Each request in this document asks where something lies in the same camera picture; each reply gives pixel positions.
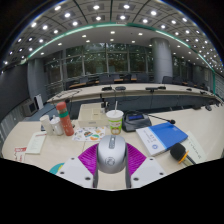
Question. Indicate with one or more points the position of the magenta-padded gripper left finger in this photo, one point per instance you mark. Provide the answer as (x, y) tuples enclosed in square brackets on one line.
[(76, 170)]

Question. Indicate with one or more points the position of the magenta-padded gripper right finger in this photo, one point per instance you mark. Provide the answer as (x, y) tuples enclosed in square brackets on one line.
[(145, 170)]

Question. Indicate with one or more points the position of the silver computer mouse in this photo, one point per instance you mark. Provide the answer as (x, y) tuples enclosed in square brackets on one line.
[(111, 155)]

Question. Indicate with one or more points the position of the round teal cartoon mouse pad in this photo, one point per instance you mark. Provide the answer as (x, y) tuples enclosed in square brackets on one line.
[(56, 168)]

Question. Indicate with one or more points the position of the colourful sticker sheet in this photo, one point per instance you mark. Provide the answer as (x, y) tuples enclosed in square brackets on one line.
[(87, 134)]

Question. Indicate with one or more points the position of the blue and white book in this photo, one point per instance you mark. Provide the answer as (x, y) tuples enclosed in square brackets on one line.
[(163, 136)]

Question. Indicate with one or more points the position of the red bottle with green band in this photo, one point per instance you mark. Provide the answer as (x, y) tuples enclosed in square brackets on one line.
[(66, 123)]

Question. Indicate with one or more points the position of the black gooseneck microphone console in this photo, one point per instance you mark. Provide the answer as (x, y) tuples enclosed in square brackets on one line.
[(136, 122)]

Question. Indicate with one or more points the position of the white leaflet with red header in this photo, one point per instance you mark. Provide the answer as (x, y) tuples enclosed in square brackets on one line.
[(36, 142)]

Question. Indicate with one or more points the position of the tall white cup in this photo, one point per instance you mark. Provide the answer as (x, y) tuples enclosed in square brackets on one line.
[(45, 125)]

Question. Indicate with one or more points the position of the white cardboard box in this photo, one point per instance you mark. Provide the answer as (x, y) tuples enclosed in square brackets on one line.
[(90, 116)]

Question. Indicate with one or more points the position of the paper cup with green print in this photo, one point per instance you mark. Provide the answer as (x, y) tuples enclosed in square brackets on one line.
[(115, 122)]

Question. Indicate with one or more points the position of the white printed paper sheet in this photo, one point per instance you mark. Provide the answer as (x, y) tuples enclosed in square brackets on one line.
[(197, 146)]

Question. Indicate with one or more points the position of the red and white flyer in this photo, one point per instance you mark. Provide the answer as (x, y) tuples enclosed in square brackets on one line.
[(20, 154)]

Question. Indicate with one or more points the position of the grey boxy monitor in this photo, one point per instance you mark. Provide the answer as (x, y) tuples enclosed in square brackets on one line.
[(29, 107)]

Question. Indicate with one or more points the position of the long curved conference desk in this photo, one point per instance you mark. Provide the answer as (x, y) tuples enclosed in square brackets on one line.
[(133, 91)]

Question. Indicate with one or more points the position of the dark office chairs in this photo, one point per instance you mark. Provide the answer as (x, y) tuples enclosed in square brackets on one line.
[(106, 80)]

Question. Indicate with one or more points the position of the ceiling lights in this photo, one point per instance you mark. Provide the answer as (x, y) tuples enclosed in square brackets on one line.
[(110, 16)]

